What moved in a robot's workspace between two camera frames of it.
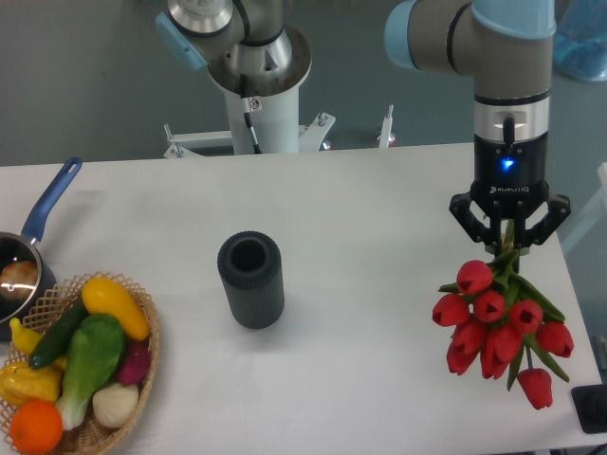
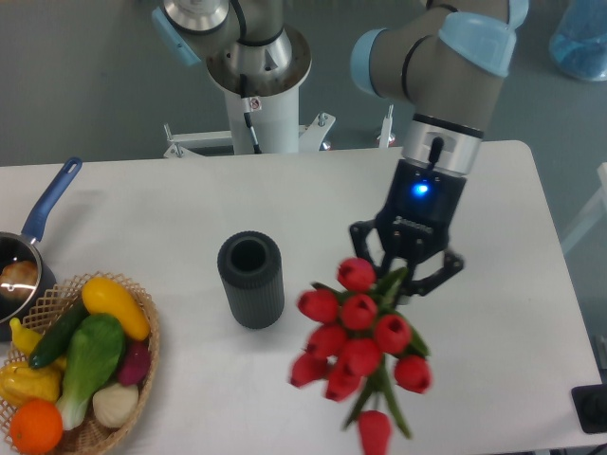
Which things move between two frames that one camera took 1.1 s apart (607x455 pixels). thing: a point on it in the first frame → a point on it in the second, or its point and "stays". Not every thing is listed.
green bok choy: [95, 346] stays
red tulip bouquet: [497, 314] → [356, 336]
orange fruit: [36, 426] stays
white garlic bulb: [115, 405] stays
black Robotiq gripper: [510, 185] → [416, 222]
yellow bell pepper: [20, 382] stays
